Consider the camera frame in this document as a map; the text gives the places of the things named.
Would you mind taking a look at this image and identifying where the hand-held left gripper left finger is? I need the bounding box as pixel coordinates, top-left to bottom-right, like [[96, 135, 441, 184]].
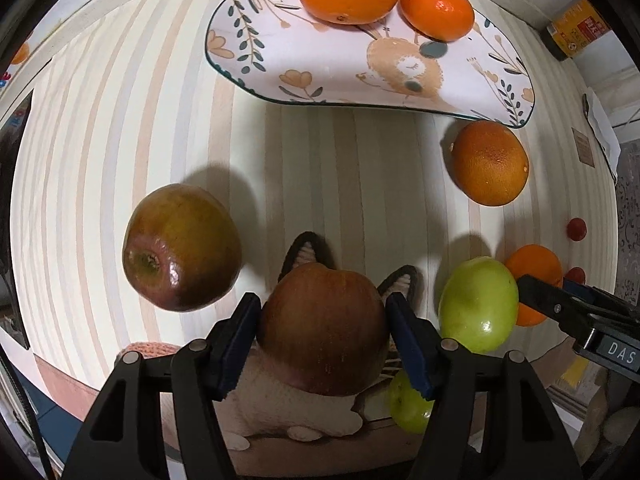
[[62, 292, 263, 480]]

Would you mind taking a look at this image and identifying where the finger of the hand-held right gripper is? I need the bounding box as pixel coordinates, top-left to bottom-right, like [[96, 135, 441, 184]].
[[516, 274, 596, 333], [562, 281, 640, 321]]

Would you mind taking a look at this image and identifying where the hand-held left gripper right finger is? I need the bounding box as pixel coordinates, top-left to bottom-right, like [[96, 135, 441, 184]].
[[385, 292, 583, 480]]

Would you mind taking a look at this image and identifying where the medium orange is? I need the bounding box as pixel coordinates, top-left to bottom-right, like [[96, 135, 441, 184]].
[[504, 244, 564, 327]]

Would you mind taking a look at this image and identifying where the small green apple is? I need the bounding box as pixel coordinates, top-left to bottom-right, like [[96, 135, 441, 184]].
[[388, 370, 435, 435]]

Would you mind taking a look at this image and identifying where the large green apple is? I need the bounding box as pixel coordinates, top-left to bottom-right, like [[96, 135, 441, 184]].
[[438, 256, 520, 353]]

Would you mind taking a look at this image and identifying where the dark red apple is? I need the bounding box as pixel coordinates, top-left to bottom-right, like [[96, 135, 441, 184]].
[[256, 263, 392, 397]]

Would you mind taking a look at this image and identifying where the red and green apple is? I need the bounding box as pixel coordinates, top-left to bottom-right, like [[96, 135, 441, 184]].
[[122, 184, 243, 312]]

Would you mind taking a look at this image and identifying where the dark brownish orange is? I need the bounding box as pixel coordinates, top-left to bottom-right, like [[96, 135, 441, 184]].
[[450, 120, 530, 207]]

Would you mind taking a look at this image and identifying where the floral printed plate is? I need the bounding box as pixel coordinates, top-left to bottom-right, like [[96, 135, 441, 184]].
[[205, 0, 537, 129]]

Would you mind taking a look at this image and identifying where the cardboard box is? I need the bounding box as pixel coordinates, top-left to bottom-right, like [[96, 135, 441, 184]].
[[547, 345, 618, 417]]

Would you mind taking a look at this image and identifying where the brown card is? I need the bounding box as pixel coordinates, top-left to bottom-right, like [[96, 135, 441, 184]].
[[571, 128, 596, 167]]

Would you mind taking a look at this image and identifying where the white paper sheet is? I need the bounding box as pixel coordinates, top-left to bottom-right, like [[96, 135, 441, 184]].
[[582, 87, 621, 166]]

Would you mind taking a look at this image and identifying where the striped printed tablecloth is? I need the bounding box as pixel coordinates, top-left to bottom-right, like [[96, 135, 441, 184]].
[[10, 0, 618, 466]]

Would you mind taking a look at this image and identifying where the dark bottle with yellow label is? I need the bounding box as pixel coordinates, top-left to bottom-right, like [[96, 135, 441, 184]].
[[540, 0, 612, 62]]

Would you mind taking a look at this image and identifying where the small mandarin orange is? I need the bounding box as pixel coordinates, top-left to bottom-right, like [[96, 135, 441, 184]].
[[398, 0, 475, 42]]

